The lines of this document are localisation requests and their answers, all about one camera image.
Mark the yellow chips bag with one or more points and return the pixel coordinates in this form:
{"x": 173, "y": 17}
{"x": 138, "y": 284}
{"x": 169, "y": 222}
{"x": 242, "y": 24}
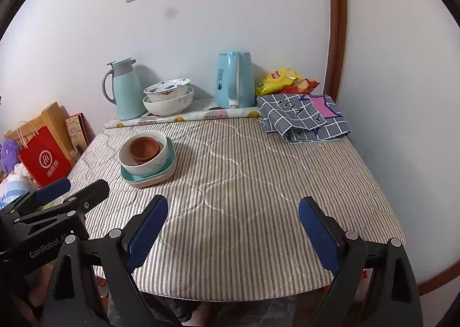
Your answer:
{"x": 275, "y": 84}

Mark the light blue thermos jug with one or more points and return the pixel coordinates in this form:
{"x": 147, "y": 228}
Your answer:
{"x": 125, "y": 97}

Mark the small terracotta bowl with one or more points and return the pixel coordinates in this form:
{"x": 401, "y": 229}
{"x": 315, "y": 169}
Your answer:
{"x": 143, "y": 149}

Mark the striped quilted table cover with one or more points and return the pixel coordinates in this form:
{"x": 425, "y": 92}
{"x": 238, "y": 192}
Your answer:
{"x": 251, "y": 187}

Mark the light blue electric kettle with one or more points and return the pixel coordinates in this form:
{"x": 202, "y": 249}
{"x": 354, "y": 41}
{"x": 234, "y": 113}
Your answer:
{"x": 237, "y": 79}

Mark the white bowl grey swirl pattern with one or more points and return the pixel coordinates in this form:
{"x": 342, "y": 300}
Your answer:
{"x": 169, "y": 108}

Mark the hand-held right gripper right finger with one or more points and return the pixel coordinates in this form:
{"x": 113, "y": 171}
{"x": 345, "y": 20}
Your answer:
{"x": 316, "y": 233}

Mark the red framed box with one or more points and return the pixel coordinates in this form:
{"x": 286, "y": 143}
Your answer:
{"x": 77, "y": 133}

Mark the teal plate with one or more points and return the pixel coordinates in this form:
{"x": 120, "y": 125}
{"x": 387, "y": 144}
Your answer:
{"x": 133, "y": 177}

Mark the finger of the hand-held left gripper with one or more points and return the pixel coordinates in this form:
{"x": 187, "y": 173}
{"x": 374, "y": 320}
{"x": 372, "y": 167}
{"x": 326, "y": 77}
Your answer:
{"x": 54, "y": 188}
{"x": 91, "y": 193}

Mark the red chips bag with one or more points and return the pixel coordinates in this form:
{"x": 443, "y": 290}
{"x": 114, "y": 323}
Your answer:
{"x": 305, "y": 86}

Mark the white and blue plush toy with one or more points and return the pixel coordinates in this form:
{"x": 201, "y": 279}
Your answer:
{"x": 14, "y": 183}

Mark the grey checked folded cloth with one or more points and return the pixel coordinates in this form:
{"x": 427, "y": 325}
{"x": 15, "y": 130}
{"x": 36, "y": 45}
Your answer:
{"x": 287, "y": 122}

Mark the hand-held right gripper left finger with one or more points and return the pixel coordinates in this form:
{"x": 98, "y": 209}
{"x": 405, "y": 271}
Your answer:
{"x": 147, "y": 233}

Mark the red paper bag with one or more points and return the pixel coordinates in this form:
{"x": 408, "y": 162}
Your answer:
{"x": 43, "y": 161}

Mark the purple plush toy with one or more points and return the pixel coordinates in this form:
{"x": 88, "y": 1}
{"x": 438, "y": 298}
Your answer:
{"x": 9, "y": 154}

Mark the fruit print table cloth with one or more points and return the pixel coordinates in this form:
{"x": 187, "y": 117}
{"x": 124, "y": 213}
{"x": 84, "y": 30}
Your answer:
{"x": 201, "y": 115}

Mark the white bowl teal pattern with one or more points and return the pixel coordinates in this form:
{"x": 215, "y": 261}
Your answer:
{"x": 158, "y": 166}

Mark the white bowl fish print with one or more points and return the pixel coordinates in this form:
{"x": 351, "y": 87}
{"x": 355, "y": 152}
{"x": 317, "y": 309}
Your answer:
{"x": 169, "y": 94}

